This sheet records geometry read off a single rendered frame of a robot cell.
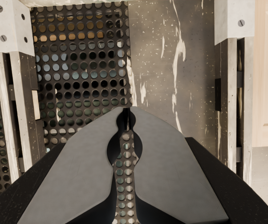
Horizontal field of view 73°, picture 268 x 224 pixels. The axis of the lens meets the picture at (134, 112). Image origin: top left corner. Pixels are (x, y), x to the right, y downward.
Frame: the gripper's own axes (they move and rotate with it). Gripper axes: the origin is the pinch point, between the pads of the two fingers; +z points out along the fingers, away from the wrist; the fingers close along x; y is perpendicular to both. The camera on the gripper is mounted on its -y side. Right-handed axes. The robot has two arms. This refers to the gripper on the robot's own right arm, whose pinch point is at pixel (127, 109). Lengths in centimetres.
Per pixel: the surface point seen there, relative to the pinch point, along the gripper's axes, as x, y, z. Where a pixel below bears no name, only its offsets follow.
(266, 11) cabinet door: 34, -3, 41
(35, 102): -26.6, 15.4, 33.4
